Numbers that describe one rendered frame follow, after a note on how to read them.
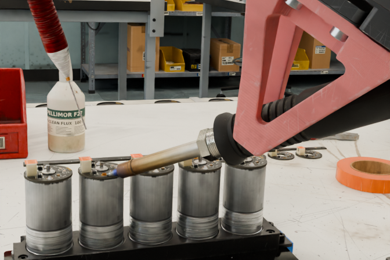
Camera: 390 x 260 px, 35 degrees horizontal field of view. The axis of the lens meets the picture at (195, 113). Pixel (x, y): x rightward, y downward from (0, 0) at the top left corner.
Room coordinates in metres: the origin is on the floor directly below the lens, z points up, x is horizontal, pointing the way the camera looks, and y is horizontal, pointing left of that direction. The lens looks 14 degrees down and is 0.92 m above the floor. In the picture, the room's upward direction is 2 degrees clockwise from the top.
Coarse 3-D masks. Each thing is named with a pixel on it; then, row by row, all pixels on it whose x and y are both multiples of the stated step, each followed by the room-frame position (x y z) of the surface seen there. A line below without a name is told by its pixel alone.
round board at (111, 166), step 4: (92, 164) 0.32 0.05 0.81; (104, 164) 0.32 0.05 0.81; (108, 164) 0.32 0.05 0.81; (112, 164) 0.32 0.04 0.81; (116, 164) 0.32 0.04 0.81; (80, 168) 0.31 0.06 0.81; (108, 168) 0.31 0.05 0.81; (112, 168) 0.31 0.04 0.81; (80, 172) 0.30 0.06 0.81; (88, 172) 0.31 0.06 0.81; (92, 172) 0.30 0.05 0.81; (96, 172) 0.30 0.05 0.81; (100, 172) 0.31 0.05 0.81; (104, 172) 0.31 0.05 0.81; (108, 172) 0.31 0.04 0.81; (84, 176) 0.30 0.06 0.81; (88, 176) 0.30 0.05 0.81; (92, 176) 0.30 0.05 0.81; (96, 176) 0.30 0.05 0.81; (100, 176) 0.30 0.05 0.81; (104, 176) 0.30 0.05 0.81; (108, 176) 0.30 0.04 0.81; (112, 176) 0.30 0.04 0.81; (116, 176) 0.30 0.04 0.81
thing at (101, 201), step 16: (80, 176) 0.31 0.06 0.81; (80, 192) 0.31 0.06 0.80; (96, 192) 0.30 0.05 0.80; (112, 192) 0.30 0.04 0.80; (80, 208) 0.31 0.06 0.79; (96, 208) 0.30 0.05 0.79; (112, 208) 0.30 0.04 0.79; (80, 224) 0.31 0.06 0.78; (96, 224) 0.30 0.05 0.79; (112, 224) 0.30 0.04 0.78; (80, 240) 0.30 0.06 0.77; (96, 240) 0.30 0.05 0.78; (112, 240) 0.30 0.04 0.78
